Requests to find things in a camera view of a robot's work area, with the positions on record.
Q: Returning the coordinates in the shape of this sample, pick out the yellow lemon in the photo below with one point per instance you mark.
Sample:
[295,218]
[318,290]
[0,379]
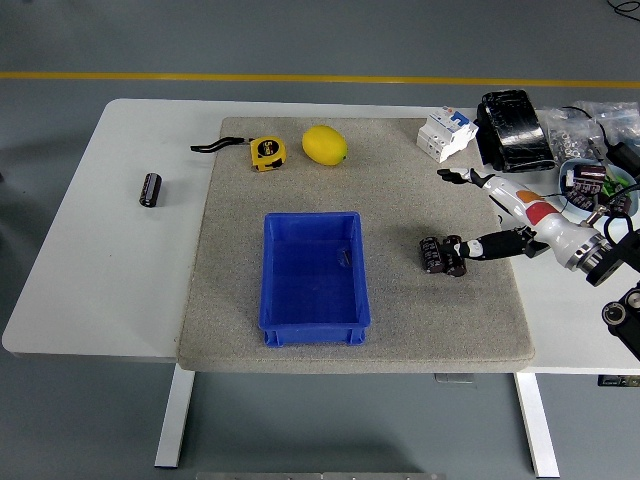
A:
[324,144]

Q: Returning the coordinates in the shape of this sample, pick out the black wrapped device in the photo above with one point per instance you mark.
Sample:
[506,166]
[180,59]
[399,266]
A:
[515,132]

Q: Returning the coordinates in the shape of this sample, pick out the black table control panel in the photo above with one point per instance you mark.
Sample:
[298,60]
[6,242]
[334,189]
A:
[617,380]

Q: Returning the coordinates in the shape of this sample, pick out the small clear part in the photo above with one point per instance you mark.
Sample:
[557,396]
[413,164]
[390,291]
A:
[344,256]

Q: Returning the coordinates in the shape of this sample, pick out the clear bag of washers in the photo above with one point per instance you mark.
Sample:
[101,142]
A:
[567,140]

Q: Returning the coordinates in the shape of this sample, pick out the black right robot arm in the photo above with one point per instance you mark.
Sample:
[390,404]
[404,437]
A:
[602,265]

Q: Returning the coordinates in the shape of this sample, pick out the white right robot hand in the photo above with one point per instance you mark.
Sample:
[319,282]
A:
[550,227]

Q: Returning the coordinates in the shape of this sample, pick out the white circuit breaker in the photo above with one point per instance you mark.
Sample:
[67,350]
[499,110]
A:
[445,132]

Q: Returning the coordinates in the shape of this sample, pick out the black power adapter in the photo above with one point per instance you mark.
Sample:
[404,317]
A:
[627,156]

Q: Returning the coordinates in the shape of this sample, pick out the grey-brown mat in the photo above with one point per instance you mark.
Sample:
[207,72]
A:
[400,310]

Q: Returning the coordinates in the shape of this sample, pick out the grey under-table bracket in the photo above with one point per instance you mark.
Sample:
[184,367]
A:
[454,378]

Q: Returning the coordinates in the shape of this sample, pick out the white table leg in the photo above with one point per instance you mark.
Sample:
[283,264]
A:
[537,425]
[174,420]

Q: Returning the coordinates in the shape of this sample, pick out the blue plastic box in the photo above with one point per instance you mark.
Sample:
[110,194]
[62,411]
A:
[312,280]

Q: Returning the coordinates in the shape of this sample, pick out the green small part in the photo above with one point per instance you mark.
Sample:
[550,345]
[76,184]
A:
[612,185]

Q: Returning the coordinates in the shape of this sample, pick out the clear plastic parts bag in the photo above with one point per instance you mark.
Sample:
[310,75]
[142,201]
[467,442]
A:
[617,117]

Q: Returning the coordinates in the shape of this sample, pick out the light blue bowl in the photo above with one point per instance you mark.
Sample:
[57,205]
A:
[567,172]

